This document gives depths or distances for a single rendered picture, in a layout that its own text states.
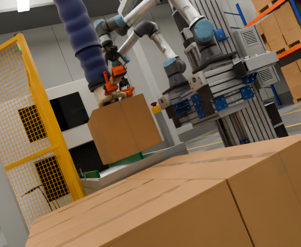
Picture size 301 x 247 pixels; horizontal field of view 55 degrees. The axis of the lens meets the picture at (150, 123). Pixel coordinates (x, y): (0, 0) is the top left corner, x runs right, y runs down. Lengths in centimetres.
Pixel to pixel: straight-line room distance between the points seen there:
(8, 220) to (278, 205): 217
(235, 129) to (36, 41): 1046
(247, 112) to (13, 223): 202
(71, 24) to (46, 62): 918
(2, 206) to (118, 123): 120
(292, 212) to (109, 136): 138
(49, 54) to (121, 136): 989
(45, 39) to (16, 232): 994
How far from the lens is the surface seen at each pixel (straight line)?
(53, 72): 1155
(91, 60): 240
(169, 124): 531
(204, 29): 179
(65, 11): 258
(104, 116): 208
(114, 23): 192
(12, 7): 1019
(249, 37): 235
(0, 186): 268
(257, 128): 220
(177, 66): 234
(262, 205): 94
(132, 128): 210
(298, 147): 105
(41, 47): 1190
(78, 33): 248
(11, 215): 269
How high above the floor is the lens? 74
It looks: 3 degrees up
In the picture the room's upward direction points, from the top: 22 degrees counter-clockwise
